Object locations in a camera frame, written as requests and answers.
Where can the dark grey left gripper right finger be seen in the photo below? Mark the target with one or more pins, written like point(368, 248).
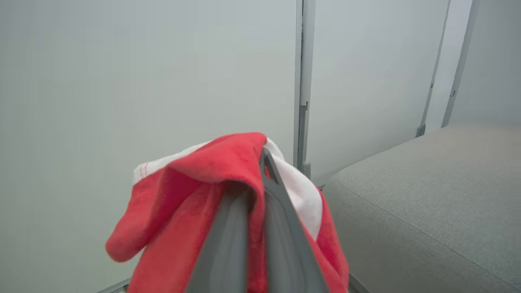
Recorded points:
point(285, 252)

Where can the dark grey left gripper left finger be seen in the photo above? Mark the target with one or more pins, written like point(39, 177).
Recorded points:
point(224, 252)

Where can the red and white garment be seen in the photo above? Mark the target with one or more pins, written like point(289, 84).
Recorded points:
point(183, 211)

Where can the grey fabric sofa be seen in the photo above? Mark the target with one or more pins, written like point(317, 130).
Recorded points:
point(427, 211)

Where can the wide white partition panel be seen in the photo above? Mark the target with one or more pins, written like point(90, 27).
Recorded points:
point(122, 81)

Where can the white partition panel grey frame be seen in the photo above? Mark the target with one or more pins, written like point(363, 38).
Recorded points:
point(366, 81)
point(496, 61)

